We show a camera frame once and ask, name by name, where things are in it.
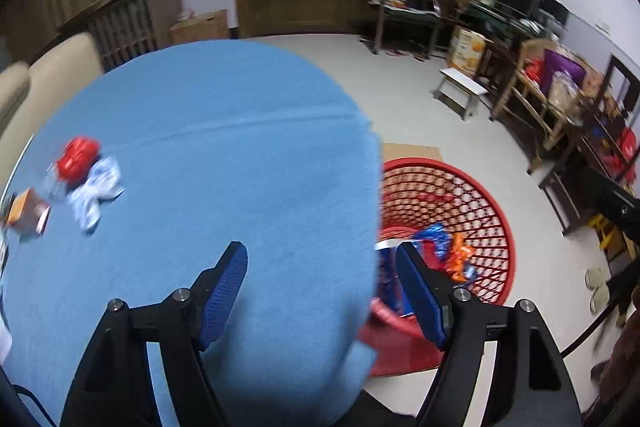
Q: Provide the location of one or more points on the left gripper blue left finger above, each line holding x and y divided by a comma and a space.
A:
214, 293

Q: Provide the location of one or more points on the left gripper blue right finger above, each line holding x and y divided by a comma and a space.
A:
427, 291

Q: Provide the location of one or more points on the light blue cloth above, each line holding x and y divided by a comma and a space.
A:
103, 184

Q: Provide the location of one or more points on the clear plastic wrapper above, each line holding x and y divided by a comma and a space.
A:
54, 187

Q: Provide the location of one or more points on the red plastic bag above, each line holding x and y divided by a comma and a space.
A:
78, 157

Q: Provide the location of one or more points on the orange cardboard box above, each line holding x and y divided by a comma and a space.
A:
28, 213

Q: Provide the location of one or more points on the blue orange snack wrappers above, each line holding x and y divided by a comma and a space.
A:
441, 250

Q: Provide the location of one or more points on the red plastic mesh basket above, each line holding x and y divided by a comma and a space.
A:
418, 192

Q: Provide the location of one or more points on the blue round tablecloth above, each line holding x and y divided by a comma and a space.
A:
217, 141

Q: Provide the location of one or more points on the small white step stool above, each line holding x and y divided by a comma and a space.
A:
463, 84

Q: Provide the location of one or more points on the wooden armchair with bags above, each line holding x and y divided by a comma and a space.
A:
549, 90

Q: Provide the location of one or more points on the orange printed carton box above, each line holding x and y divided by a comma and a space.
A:
466, 49

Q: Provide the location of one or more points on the beige leather sofa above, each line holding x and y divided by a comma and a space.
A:
31, 94

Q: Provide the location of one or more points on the wooden slatted radiator cover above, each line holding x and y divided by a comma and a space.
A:
125, 29

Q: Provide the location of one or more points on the dark chair with striped cloth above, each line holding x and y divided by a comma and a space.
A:
405, 6

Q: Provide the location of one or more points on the cardboard box by wall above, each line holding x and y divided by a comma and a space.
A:
207, 26

